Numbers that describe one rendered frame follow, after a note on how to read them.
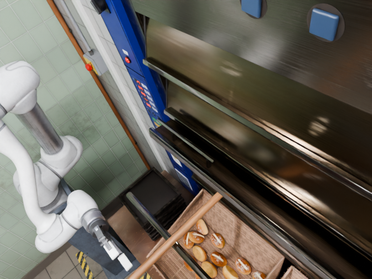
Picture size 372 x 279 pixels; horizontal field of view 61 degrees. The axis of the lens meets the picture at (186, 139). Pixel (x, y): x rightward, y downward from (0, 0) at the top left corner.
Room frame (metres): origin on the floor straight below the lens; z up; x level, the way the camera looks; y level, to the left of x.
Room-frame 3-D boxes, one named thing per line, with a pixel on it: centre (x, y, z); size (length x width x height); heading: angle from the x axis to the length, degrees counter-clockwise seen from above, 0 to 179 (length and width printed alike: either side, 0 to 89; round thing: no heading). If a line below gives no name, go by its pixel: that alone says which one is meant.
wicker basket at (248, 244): (0.58, 0.10, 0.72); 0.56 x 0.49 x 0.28; 26
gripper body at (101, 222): (0.66, 0.46, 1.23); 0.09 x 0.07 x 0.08; 25
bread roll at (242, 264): (0.54, -0.04, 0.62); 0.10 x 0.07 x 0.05; 21
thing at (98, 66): (1.51, 0.30, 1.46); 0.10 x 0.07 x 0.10; 26
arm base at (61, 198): (1.11, 0.84, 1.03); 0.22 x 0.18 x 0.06; 111
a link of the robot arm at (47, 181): (1.12, 0.82, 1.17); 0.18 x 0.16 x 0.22; 130
